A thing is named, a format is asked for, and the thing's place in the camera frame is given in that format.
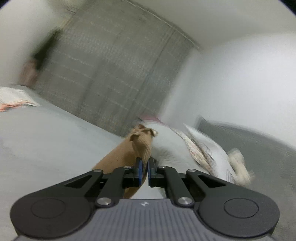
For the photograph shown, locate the tan knit sweater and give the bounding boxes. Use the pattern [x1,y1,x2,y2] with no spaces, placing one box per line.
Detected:
[92,123,159,200]

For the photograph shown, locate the grey folded duvet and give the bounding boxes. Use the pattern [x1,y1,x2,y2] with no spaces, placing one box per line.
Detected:
[138,120,209,200]

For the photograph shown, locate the white printed pillow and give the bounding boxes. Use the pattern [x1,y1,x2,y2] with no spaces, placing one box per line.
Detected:
[184,125,235,184]

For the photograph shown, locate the cream plush toy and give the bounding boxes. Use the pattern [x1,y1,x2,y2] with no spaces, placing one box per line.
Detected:
[228,149,254,187]

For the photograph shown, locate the grey quilted headboard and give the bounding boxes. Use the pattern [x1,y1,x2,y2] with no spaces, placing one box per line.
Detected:
[195,117,295,240]

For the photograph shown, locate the grey star curtain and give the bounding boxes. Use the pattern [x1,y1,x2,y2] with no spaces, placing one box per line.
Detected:
[34,1,195,136]

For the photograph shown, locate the open book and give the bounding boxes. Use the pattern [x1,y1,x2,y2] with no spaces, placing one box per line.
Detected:
[1,87,40,111]

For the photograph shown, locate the pink hanging garment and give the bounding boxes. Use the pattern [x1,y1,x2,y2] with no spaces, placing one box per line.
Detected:
[19,60,39,88]

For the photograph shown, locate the dark hanging garment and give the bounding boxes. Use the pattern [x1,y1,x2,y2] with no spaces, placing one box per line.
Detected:
[32,29,62,71]

